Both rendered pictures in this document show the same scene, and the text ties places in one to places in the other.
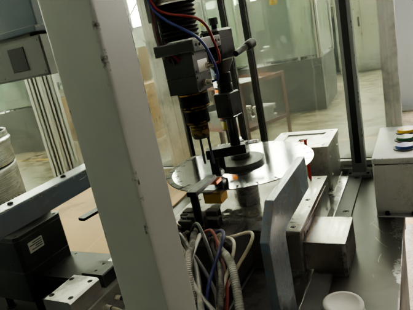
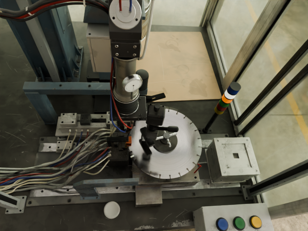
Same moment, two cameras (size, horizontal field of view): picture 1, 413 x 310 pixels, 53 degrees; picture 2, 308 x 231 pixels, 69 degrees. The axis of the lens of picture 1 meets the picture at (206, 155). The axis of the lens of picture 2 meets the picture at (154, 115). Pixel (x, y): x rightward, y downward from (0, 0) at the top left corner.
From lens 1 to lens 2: 91 cm
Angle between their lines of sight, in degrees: 56
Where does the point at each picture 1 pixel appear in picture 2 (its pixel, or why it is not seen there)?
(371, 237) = (170, 211)
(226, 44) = (153, 121)
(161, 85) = (248, 41)
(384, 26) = not seen: outside the picture
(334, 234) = (143, 198)
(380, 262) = (148, 219)
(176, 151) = (228, 75)
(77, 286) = (68, 119)
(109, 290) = (79, 127)
